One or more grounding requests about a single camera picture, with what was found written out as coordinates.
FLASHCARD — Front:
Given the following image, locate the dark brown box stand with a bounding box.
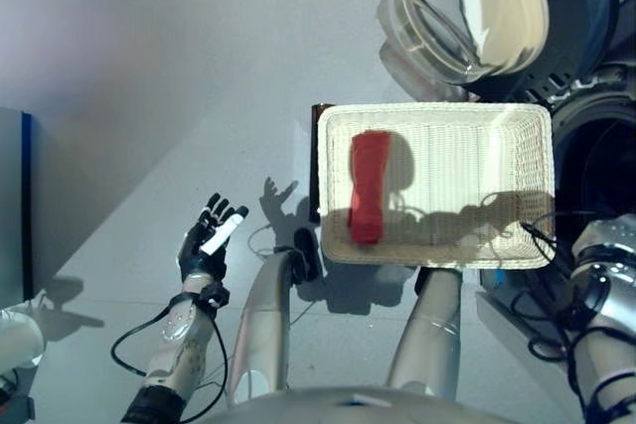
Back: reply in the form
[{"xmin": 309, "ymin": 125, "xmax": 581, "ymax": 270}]
[{"xmin": 310, "ymin": 103, "xmax": 324, "ymax": 224}]

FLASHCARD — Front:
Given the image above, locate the white wicker tray basket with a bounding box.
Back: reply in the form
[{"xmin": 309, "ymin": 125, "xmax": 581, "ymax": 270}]
[{"xmin": 316, "ymin": 101, "xmax": 557, "ymax": 270}]

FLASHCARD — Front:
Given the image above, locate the silver right robot leg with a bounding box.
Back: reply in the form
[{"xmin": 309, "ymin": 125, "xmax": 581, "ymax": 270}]
[{"xmin": 385, "ymin": 267, "xmax": 463, "ymax": 400}]

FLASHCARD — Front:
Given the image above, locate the grey equipment base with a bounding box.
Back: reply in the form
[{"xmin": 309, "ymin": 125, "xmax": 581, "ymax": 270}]
[{"xmin": 0, "ymin": 368, "xmax": 36, "ymax": 421}]

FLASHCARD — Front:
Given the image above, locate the dark grey washing machine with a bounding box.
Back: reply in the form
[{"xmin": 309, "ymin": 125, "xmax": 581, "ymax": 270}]
[{"xmin": 474, "ymin": 0, "xmax": 636, "ymax": 385}]

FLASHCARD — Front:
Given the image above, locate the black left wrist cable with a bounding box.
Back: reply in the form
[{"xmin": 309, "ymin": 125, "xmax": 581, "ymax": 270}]
[{"xmin": 110, "ymin": 294, "xmax": 230, "ymax": 423}]

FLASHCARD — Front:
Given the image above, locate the silver robot leg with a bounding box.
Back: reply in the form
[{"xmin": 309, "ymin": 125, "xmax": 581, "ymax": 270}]
[
  {"xmin": 385, "ymin": 267, "xmax": 463, "ymax": 400},
  {"xmin": 226, "ymin": 227, "xmax": 324, "ymax": 405}
]

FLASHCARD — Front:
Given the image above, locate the grey robot torso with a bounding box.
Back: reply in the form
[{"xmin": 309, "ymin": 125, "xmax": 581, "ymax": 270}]
[{"xmin": 183, "ymin": 386, "xmax": 587, "ymax": 424}]

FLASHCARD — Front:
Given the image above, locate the round glass washer door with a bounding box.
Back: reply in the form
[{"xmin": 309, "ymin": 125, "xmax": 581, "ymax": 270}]
[{"xmin": 375, "ymin": 0, "xmax": 622, "ymax": 103}]

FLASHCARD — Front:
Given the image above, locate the grey cabinet with black edge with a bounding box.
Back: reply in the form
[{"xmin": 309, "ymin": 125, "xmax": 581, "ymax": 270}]
[{"xmin": 0, "ymin": 106, "xmax": 35, "ymax": 301}]

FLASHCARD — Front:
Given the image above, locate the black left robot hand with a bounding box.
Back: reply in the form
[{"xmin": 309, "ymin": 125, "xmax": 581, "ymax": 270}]
[{"xmin": 177, "ymin": 193, "xmax": 249, "ymax": 286}]

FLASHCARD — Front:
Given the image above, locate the red cloth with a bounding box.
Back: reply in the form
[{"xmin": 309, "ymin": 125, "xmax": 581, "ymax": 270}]
[{"xmin": 346, "ymin": 131, "xmax": 392, "ymax": 246}]

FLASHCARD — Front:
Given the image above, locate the white rounded device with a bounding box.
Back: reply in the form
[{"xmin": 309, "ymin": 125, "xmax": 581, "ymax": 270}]
[{"xmin": 0, "ymin": 289, "xmax": 49, "ymax": 368}]

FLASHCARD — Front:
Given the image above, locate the silver left robot leg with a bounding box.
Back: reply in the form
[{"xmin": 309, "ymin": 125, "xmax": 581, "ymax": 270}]
[{"xmin": 226, "ymin": 227, "xmax": 324, "ymax": 405}]

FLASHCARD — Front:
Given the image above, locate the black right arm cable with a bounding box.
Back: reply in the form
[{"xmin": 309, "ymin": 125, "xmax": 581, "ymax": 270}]
[{"xmin": 511, "ymin": 210, "xmax": 636, "ymax": 424}]

